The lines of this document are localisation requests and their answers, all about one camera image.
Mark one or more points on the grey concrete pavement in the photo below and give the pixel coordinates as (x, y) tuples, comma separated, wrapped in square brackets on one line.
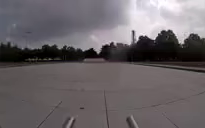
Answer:
[(90, 86)]

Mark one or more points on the row of dark trees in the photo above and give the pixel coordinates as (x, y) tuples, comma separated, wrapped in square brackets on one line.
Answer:
[(163, 48)]

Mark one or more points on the tall pale chimney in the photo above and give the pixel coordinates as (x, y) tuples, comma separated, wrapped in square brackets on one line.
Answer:
[(133, 36)]

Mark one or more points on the robot's own part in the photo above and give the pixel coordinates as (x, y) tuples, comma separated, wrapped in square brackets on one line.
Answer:
[(132, 122), (69, 122)]

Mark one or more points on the pale concrete kerb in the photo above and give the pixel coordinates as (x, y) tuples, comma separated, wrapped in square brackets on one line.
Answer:
[(186, 68)]

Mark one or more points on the dark grass strip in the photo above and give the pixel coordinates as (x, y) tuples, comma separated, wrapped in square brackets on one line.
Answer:
[(190, 64)]

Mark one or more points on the row of pale vehicles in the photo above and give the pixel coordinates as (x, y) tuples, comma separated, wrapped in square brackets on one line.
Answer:
[(43, 59)]

